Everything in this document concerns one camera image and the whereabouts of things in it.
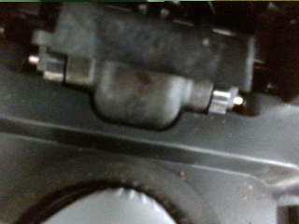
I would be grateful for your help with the black Keurig coffee machine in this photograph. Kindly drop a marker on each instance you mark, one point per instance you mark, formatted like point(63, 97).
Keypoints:
point(149, 146)

